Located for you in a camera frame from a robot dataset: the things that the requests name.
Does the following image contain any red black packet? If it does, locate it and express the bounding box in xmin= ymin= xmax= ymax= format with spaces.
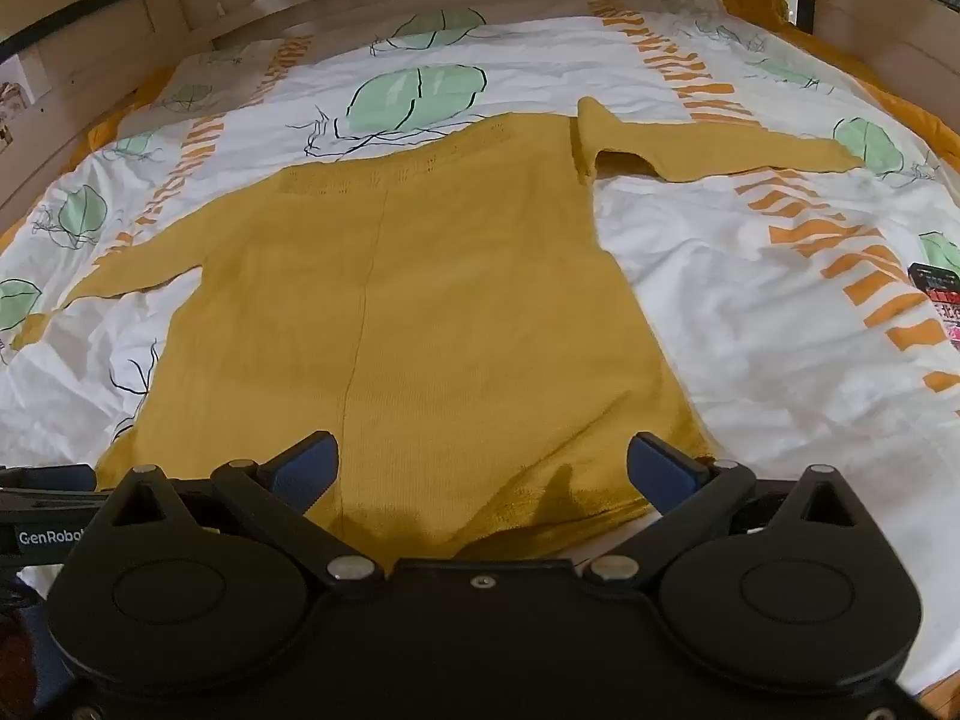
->
xmin=906 ymin=261 xmax=960 ymax=352

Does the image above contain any wooden bed side rail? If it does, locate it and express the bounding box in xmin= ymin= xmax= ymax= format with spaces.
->
xmin=772 ymin=0 xmax=960 ymax=95

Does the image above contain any white leaf printed quilt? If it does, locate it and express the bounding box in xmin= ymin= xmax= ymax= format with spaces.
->
xmin=0 ymin=0 xmax=960 ymax=695

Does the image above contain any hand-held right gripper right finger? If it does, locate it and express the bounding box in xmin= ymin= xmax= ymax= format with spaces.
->
xmin=581 ymin=430 xmax=875 ymax=587

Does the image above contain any yellow knit sweater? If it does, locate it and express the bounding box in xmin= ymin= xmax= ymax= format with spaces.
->
xmin=11 ymin=97 xmax=867 ymax=560

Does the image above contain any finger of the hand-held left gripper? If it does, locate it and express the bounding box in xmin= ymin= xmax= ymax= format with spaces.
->
xmin=0 ymin=466 xmax=98 ymax=496

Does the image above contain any wooden cabinet with black handle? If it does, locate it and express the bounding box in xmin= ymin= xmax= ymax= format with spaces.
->
xmin=0 ymin=0 xmax=188 ymax=235

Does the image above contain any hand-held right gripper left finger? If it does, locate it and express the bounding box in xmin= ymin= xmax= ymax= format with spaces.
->
xmin=90 ymin=430 xmax=383 ymax=587

